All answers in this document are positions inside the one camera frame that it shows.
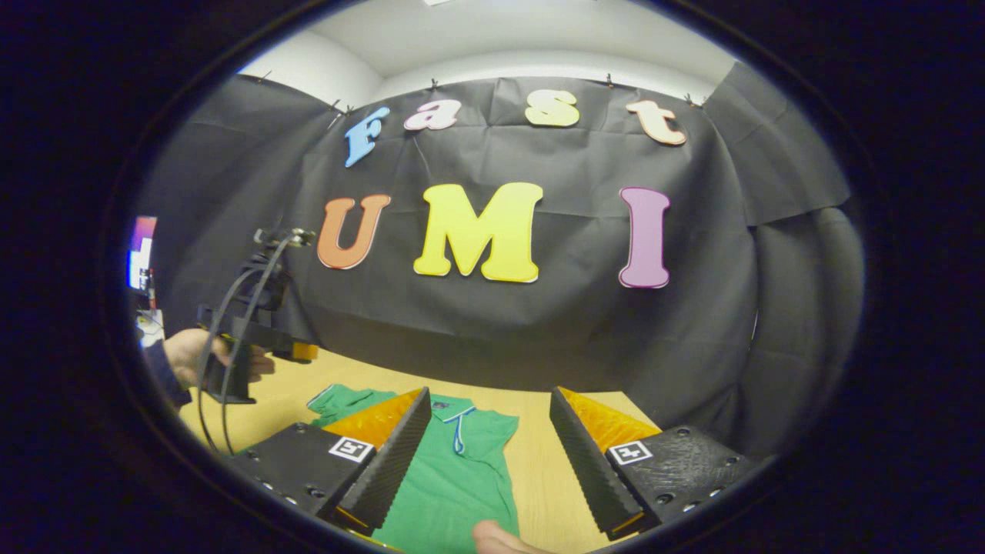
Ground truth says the white side table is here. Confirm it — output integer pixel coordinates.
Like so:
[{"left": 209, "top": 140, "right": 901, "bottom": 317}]
[{"left": 137, "top": 308, "right": 167, "bottom": 349}]

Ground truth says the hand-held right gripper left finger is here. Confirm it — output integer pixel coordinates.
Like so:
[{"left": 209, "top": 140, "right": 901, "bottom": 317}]
[{"left": 223, "top": 387, "right": 433, "bottom": 538}]

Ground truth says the green T-shirt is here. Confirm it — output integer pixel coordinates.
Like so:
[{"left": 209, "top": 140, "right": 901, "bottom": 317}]
[{"left": 308, "top": 383, "right": 522, "bottom": 553}]

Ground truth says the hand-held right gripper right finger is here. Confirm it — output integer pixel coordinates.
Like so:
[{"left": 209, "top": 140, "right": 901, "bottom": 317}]
[{"left": 549, "top": 387, "right": 759, "bottom": 542}]

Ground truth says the black backdrop cloth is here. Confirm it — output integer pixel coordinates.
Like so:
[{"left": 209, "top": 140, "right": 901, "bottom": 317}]
[{"left": 135, "top": 62, "right": 866, "bottom": 462}]

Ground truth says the black cable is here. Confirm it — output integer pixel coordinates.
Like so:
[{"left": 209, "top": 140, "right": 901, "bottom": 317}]
[
  {"left": 196, "top": 235, "right": 297, "bottom": 451},
  {"left": 221, "top": 254, "right": 282, "bottom": 456}
]

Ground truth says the computer monitor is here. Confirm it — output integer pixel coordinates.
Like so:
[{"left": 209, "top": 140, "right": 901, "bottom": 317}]
[{"left": 127, "top": 215, "right": 159, "bottom": 292}]

